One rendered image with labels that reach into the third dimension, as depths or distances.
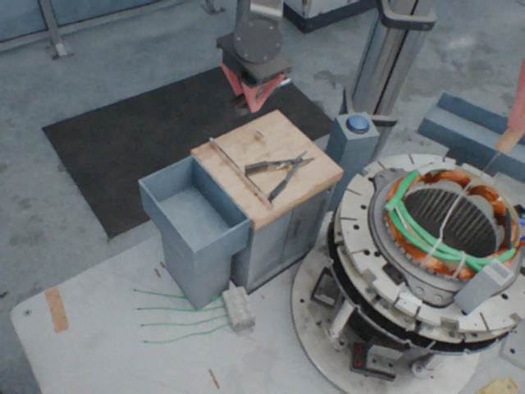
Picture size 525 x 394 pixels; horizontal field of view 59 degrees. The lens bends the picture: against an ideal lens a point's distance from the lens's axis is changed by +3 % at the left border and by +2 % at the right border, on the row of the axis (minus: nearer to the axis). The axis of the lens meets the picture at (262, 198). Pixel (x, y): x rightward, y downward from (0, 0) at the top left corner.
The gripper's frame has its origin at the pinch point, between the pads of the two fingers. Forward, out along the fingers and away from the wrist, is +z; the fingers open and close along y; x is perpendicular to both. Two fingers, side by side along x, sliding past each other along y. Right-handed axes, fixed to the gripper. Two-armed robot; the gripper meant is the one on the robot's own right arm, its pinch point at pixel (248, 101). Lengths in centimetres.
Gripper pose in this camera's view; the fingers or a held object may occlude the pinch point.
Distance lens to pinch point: 73.2
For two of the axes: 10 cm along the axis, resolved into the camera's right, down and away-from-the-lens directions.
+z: -1.0, 6.0, 8.0
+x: 7.8, -4.5, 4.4
